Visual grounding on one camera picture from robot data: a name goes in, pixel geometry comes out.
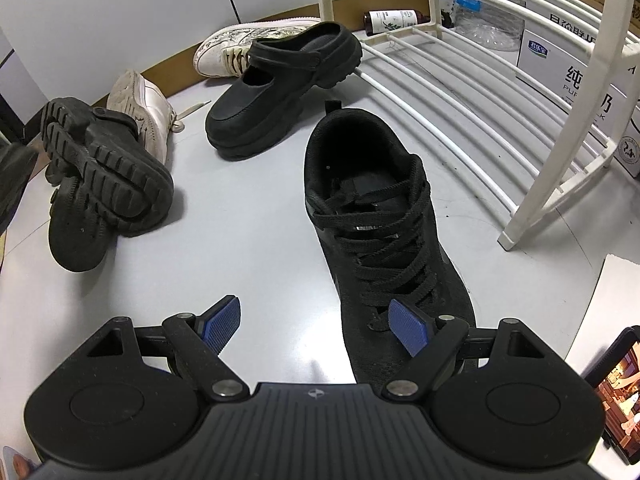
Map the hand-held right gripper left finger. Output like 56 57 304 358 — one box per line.
85 294 251 402

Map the clear plastic water bottle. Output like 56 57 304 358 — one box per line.
452 0 528 53

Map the white paper sheet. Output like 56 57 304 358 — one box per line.
562 254 640 386

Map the white carton with blue logo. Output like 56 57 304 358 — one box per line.
516 27 632 147

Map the black smartphone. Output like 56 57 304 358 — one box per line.
585 326 640 463

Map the grey base cabinet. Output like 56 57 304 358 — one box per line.
0 0 436 106

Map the brown glass bottle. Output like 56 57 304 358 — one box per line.
362 8 432 36

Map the black lace-up sneaker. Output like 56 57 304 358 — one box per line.
302 101 477 386

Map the white printed sneaker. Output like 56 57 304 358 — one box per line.
106 70 213 167
193 16 322 78

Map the white box with round logo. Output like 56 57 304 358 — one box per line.
612 110 640 179

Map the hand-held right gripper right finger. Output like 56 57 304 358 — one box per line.
381 299 556 402

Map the white cardboard box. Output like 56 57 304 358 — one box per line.
524 0 640 61

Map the black chunky clog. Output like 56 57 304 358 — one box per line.
39 97 175 237
205 22 363 162

